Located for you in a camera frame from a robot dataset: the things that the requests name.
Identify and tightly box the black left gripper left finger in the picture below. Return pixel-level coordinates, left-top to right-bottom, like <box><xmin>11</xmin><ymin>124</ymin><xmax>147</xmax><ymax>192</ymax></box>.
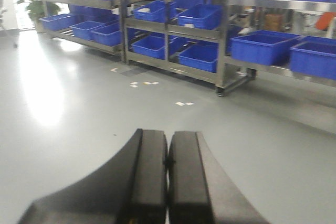
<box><xmin>19</xmin><ymin>129</ymin><xmax>167</xmax><ymax>223</ymax></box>

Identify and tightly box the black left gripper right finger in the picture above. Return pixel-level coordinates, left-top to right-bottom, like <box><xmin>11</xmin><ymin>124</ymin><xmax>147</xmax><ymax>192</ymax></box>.
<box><xmin>169</xmin><ymin>131</ymin><xmax>269</xmax><ymax>223</ymax></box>

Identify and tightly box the blue bin bottom shelf right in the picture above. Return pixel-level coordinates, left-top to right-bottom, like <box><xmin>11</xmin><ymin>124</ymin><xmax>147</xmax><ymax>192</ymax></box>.
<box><xmin>178</xmin><ymin>44</ymin><xmax>218</xmax><ymax>73</ymax></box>

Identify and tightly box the blue bin shelf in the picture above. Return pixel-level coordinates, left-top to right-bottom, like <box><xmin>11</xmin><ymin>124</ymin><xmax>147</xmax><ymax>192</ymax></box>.
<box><xmin>133</xmin><ymin>1</ymin><xmax>177</xmax><ymax>23</ymax></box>
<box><xmin>178</xmin><ymin>44</ymin><xmax>218</xmax><ymax>73</ymax></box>
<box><xmin>131</xmin><ymin>35</ymin><xmax>188</xmax><ymax>61</ymax></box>
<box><xmin>176</xmin><ymin>4</ymin><xmax>223</xmax><ymax>30</ymax></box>

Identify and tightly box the blue bin bottom shelf left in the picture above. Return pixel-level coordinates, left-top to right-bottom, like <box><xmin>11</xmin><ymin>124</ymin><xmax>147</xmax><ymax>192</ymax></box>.
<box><xmin>131</xmin><ymin>35</ymin><xmax>188</xmax><ymax>61</ymax></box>

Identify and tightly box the middle steel shelf rack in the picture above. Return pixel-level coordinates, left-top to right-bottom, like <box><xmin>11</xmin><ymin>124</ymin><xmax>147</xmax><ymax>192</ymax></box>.
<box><xmin>120</xmin><ymin>0</ymin><xmax>257</xmax><ymax>97</ymax></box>

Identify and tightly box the steel shelf rack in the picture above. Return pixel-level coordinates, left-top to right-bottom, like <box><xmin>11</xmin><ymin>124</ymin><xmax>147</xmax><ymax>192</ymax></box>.
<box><xmin>42</xmin><ymin>0</ymin><xmax>124</xmax><ymax>61</ymax></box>
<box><xmin>120</xmin><ymin>0</ymin><xmax>257</xmax><ymax>97</ymax></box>
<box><xmin>223</xmin><ymin>0</ymin><xmax>336</xmax><ymax>88</ymax></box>

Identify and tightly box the blue bin middle shelf right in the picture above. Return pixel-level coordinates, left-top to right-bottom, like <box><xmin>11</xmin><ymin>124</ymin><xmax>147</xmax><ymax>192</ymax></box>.
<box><xmin>176</xmin><ymin>4</ymin><xmax>223</xmax><ymax>30</ymax></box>

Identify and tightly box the blue bin middle shelf left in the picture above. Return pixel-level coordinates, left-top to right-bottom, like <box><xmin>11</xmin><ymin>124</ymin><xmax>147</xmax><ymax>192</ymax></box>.
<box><xmin>133</xmin><ymin>1</ymin><xmax>177</xmax><ymax>23</ymax></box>

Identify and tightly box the left steel shelf rack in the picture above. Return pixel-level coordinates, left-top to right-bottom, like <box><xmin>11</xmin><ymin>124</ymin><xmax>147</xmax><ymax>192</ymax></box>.
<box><xmin>42</xmin><ymin>0</ymin><xmax>124</xmax><ymax>61</ymax></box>

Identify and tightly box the right steel shelf rack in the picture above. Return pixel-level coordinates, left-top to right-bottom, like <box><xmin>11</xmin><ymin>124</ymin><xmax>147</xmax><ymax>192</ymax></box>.
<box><xmin>223</xmin><ymin>0</ymin><xmax>336</xmax><ymax>88</ymax></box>

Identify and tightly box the large blue bin right rack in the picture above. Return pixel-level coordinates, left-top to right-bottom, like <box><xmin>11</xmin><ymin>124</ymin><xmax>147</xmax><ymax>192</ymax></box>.
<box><xmin>230</xmin><ymin>30</ymin><xmax>300</xmax><ymax>66</ymax></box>

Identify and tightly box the blue bin far right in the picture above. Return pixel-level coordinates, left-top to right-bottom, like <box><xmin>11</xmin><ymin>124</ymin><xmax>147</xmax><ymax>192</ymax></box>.
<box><xmin>289</xmin><ymin>36</ymin><xmax>335</xmax><ymax>80</ymax></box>

